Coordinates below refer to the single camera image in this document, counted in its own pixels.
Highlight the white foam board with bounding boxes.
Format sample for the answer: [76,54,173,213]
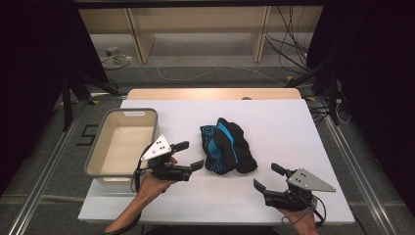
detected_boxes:
[77,99,356,226]

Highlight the black and blue garment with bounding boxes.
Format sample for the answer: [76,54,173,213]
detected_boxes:
[200,117,258,176]

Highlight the beige plastic bin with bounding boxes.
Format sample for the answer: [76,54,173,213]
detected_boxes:
[83,108,161,184]

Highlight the black metal stand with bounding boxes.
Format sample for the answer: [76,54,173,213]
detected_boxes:
[61,70,127,131]
[286,55,341,126]

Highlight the light wooden shelf unit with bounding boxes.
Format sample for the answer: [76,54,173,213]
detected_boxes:
[77,5,324,65]

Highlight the aluminium floor rail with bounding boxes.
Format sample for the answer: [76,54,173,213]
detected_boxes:
[7,101,90,235]
[316,97,398,235]

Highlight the person's left hand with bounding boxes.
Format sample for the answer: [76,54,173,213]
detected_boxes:
[136,157,179,204]

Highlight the person's right hand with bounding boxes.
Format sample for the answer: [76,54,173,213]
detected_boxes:
[277,207,319,230]

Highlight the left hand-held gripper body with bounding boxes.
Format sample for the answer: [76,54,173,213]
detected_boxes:
[140,134,194,182]

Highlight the bundle of black cables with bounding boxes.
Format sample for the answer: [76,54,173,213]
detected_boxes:
[263,5,311,73]

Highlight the hand-held gripper cable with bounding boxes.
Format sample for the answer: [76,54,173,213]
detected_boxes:
[101,145,155,235]
[281,195,327,228]

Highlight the black curtain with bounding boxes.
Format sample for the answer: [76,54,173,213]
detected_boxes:
[0,0,110,197]
[306,0,415,216]

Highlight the black and white floor cables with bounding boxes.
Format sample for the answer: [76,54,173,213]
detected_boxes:
[307,97,352,127]

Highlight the long white floor cable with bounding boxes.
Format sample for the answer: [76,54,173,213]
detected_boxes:
[148,62,288,87]

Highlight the coiled white cable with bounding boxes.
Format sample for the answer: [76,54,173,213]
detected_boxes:
[98,53,134,71]

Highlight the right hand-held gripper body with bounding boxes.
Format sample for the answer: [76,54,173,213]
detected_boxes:
[262,167,337,212]

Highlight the left hand-held gripper cable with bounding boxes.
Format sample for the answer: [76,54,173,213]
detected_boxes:
[101,145,155,235]

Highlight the right hand-held gripper cable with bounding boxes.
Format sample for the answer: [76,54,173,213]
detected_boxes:
[281,195,327,228]

